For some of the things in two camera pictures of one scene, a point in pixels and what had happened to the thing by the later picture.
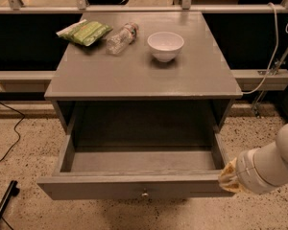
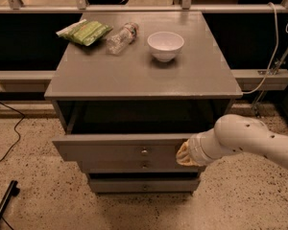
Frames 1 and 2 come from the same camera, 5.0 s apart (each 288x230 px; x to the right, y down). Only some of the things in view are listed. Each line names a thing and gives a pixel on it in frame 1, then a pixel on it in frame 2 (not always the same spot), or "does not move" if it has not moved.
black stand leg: (12, 190) does not move
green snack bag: (85, 32) does not move
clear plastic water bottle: (117, 42) does not move
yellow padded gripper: (245, 172) -> (194, 151)
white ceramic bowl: (165, 46) does not move
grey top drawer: (135, 172) -> (119, 147)
